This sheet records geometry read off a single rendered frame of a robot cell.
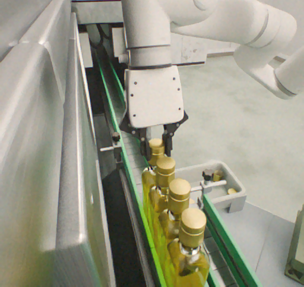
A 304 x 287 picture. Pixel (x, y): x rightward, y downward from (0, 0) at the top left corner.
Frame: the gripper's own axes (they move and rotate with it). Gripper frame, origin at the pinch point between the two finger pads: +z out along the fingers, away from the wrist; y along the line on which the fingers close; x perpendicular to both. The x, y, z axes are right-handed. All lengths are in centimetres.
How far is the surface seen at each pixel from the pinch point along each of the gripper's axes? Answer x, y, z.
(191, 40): 366, 179, -27
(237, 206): 15.8, 31.5, 34.5
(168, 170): -7.3, -0.1, 1.5
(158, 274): -9.1, -3.9, 21.9
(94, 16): 82, -3, -34
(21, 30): -18.9, -15.1, -20.0
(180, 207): -12.3, -0.2, 5.3
